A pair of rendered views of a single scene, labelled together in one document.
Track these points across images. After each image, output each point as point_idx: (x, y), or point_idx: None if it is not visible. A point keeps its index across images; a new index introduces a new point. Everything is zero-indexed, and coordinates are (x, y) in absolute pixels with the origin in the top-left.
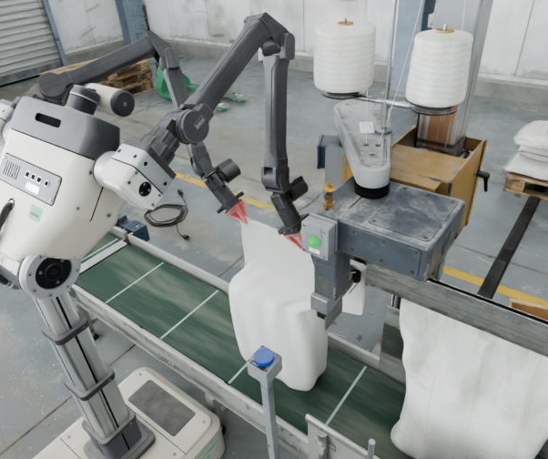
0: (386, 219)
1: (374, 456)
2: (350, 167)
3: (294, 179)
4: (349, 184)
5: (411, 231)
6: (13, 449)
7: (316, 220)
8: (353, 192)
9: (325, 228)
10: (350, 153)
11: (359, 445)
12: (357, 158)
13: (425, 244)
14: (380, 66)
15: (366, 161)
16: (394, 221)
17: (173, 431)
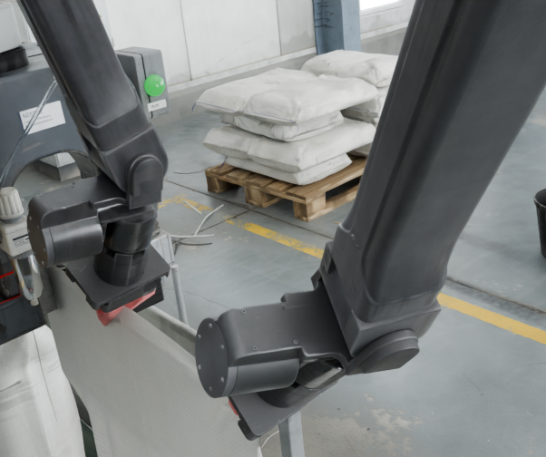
0: (37, 50)
1: (170, 317)
2: None
3: (65, 188)
4: (17, 72)
5: (29, 44)
6: None
7: (137, 50)
8: (31, 64)
9: (133, 46)
10: None
11: (182, 326)
12: None
13: (32, 42)
14: None
15: None
16: (31, 49)
17: None
